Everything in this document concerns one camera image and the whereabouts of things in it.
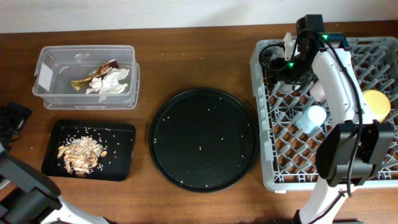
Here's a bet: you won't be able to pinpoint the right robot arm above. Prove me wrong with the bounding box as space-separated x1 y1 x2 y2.
259 14 394 223

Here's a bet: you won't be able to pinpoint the round black serving tray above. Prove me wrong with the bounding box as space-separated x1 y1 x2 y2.
148 88 259 193

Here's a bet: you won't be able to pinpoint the yellow bowl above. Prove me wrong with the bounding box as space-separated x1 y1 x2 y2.
363 90 391 122

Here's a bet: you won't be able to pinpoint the grey dishwasher rack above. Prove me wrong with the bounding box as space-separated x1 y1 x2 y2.
250 37 397 193

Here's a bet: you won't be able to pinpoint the white napkin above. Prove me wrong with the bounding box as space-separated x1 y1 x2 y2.
86 68 130 94

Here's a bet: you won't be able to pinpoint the gold coffee sachet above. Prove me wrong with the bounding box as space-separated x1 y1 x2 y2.
71 59 119 91

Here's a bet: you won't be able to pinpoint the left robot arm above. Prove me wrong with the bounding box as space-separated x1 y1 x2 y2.
1 102 112 224

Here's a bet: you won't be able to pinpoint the black rectangular tray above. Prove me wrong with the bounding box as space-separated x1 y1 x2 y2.
41 119 136 181

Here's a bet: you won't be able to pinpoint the food scraps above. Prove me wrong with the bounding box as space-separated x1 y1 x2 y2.
57 136 108 177

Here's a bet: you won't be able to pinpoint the grey plate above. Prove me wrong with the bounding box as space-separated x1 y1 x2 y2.
277 82 294 95

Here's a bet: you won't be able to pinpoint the light blue cup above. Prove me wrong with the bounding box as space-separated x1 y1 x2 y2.
296 105 326 134

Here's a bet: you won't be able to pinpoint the pink cup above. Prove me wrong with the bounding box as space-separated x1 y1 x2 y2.
310 81 326 103

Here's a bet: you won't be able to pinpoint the clear plastic bin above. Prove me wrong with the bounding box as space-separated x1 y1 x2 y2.
32 45 140 110

